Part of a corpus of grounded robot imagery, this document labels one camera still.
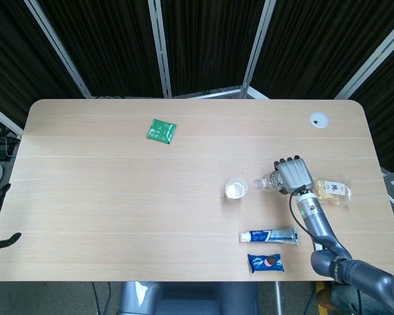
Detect grey robot torso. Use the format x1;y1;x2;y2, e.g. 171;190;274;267
118;281;260;315

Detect blue white toothpaste tube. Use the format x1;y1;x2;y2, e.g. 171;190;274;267
238;228;300;245

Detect transparent plastic water bottle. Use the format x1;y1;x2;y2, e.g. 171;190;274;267
253;170;285;193

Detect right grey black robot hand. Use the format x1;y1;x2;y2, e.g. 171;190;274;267
273;156;315;197

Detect white paper cup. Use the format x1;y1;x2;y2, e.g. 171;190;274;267
224;178;249;201

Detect green sachet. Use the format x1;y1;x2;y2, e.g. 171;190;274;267
145;117;179;144

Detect white cable grommet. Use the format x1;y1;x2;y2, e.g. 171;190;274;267
309;112;329;129

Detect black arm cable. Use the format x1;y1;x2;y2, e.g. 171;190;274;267
289;185;326;252

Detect clear snack bag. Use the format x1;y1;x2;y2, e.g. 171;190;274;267
313;178;353;207

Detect metal table leg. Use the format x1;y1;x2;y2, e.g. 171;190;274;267
274;281;282;315

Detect blue cookie packet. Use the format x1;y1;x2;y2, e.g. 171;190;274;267
247;253;285;274

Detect black fabric screen panel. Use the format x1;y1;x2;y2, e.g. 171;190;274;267
351;26;394;171
252;0;394;99
0;0;86;132
160;0;265;99
39;0;167;99

